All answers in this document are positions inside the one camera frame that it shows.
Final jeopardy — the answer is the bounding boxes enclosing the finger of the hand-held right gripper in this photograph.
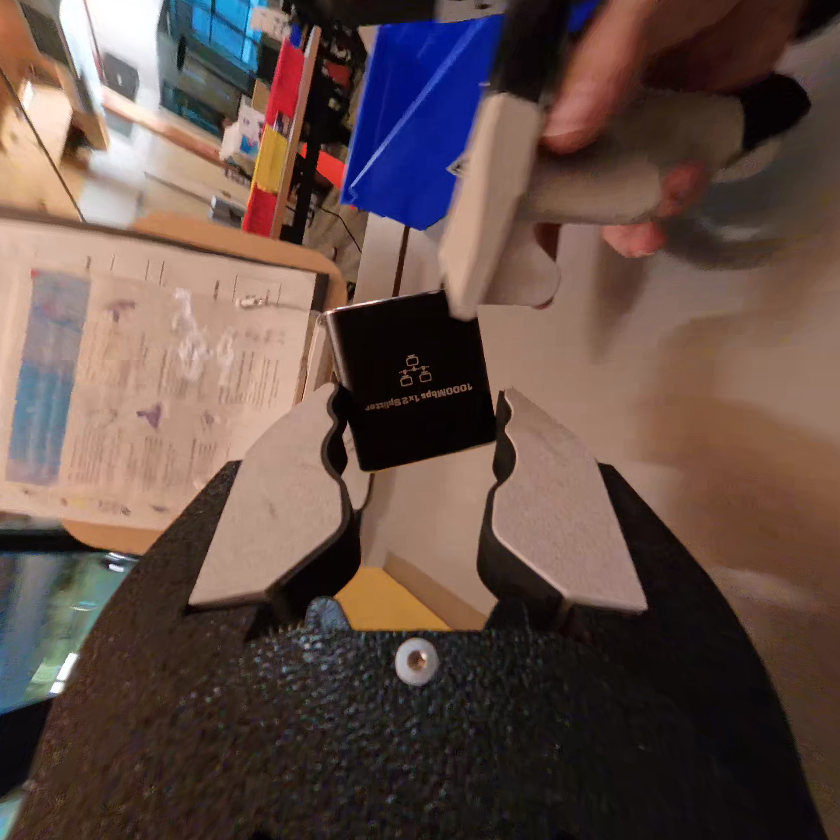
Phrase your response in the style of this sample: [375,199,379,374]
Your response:
[481,220,563,311]
[437,91,547,324]

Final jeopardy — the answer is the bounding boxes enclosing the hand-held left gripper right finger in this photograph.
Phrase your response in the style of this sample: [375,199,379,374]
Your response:
[477,388,649,631]

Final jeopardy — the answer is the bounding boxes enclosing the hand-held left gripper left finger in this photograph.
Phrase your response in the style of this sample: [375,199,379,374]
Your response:
[188,384,362,619]

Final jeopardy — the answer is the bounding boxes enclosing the yellow plastic bin with divider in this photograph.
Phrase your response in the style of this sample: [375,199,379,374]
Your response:
[335,566,454,632]

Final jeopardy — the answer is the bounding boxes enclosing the black network splitter box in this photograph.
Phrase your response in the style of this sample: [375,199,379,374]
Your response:
[319,290,497,472]

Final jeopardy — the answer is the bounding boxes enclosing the grey desk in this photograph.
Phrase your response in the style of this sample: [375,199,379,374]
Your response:
[298,39,840,840]

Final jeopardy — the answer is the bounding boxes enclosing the person's right hand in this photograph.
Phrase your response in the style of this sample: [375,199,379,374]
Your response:
[540,0,809,258]

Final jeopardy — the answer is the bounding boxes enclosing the blue plastic bin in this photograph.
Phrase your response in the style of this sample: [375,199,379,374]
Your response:
[340,13,592,231]

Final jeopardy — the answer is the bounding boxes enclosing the instruction sheet document stand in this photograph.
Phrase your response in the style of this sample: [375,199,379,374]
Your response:
[0,210,349,555]

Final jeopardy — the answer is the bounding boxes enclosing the red plastic bin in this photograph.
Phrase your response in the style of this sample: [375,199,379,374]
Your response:
[271,38,308,129]
[241,185,278,237]

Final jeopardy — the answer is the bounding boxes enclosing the computer monitor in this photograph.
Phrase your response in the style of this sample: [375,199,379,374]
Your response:
[0,550,140,718]

